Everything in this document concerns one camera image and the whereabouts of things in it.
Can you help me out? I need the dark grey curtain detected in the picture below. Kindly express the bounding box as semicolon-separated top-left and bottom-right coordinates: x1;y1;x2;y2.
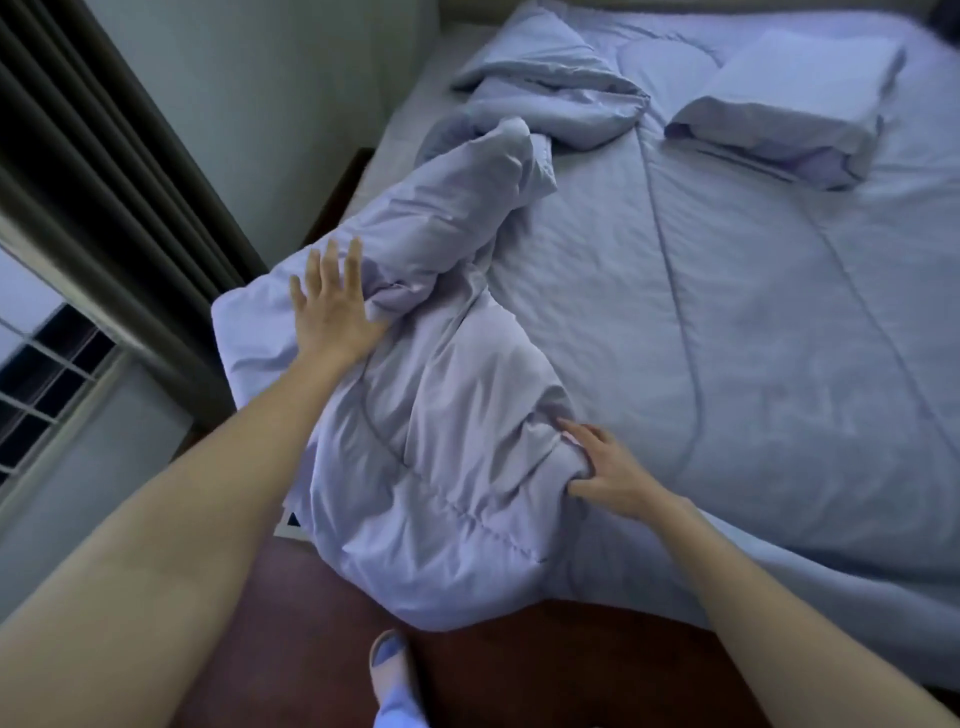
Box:
0;0;270;433

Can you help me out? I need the light blue pillow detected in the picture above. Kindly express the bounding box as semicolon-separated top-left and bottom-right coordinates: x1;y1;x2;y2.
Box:
664;29;908;191

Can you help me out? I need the person's right forearm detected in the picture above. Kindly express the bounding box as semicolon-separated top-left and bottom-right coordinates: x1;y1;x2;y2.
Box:
649;492;960;728

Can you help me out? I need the white mattress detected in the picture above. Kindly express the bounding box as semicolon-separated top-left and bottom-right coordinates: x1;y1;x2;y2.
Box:
341;21;502;226

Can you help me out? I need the small white floor object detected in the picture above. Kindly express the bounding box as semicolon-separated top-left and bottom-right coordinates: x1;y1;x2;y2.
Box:
273;508;313;543

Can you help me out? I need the person's left hand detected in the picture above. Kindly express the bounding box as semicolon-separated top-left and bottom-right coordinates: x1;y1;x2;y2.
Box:
289;237;392;369

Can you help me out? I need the person's left forearm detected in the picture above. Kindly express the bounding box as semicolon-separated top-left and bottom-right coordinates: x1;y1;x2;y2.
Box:
0;348;363;728

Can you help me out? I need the light blue quilted duvet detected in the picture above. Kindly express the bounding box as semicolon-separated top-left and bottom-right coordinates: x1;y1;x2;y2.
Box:
211;0;960;691

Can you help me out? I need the light blue slipper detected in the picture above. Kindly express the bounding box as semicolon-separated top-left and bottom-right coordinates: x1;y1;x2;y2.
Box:
368;629;430;728

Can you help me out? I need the person's right hand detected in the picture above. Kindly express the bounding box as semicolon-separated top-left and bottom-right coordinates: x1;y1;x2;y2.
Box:
558;417;693;525

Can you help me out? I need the dark wooden bed frame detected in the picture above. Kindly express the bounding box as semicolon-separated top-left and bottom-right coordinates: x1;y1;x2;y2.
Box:
303;147;377;250

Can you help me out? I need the window with white grille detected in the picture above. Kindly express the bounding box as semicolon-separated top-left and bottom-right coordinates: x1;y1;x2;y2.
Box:
0;246;123;490

